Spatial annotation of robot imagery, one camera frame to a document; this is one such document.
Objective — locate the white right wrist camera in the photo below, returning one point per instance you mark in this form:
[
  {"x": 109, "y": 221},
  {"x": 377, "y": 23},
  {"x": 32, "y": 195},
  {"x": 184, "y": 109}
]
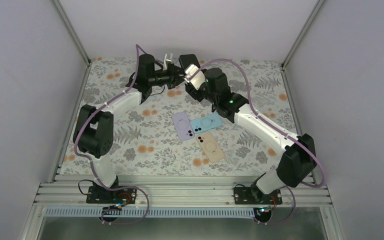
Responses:
[{"x": 194, "y": 76}]

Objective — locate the black phone case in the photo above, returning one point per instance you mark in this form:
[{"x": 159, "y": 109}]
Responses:
[{"x": 186, "y": 60}]

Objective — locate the aluminium corner frame post right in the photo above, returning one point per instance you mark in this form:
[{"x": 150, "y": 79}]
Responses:
[{"x": 310, "y": 19}]

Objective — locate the aluminium corner frame post left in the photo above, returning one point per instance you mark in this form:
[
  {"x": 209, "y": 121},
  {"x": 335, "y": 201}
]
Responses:
[{"x": 71, "y": 31}]

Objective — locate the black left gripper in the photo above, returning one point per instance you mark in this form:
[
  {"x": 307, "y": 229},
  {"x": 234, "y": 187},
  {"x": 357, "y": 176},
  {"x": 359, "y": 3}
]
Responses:
[{"x": 174, "y": 79}]

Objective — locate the aluminium corner frame post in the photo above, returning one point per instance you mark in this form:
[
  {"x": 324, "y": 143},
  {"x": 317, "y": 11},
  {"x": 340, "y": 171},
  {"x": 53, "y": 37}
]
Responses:
[
  {"x": 310, "y": 19},
  {"x": 71, "y": 31}
]

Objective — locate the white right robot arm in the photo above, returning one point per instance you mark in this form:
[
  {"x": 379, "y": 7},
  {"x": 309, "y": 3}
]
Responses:
[{"x": 295, "y": 150}]

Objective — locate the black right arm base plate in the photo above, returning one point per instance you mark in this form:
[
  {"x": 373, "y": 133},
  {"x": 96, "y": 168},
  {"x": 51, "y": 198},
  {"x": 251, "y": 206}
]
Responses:
[{"x": 246, "y": 195}]

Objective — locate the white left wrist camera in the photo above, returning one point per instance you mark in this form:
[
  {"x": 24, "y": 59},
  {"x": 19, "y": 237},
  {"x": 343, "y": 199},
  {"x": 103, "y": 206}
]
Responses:
[{"x": 168, "y": 58}]

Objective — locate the lilac phone case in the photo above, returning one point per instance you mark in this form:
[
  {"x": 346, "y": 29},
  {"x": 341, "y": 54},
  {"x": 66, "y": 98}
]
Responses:
[{"x": 182, "y": 126}]

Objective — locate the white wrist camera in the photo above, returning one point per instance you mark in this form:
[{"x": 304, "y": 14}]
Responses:
[
  {"x": 168, "y": 58},
  {"x": 194, "y": 76}
]

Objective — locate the slotted grey cable duct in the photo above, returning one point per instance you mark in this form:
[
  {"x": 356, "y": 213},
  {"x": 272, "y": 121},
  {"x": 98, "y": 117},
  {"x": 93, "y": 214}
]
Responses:
[{"x": 152, "y": 212}]

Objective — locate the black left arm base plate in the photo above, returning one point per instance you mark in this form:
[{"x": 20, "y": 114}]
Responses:
[{"x": 100, "y": 195}]

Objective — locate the light blue phone case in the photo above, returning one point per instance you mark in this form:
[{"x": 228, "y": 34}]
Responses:
[{"x": 206, "y": 123}]

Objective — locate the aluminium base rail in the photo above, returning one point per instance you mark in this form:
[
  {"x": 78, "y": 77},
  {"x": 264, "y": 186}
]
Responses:
[{"x": 176, "y": 191}]

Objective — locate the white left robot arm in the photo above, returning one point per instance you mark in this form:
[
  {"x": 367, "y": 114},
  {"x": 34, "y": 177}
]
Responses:
[{"x": 93, "y": 134}]

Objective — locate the beige phone case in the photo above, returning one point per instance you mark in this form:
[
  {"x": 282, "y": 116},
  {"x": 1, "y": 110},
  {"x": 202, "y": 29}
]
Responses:
[{"x": 210, "y": 147}]

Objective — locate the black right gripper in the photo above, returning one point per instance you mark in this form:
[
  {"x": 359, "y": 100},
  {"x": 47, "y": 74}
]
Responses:
[{"x": 190, "y": 90}]

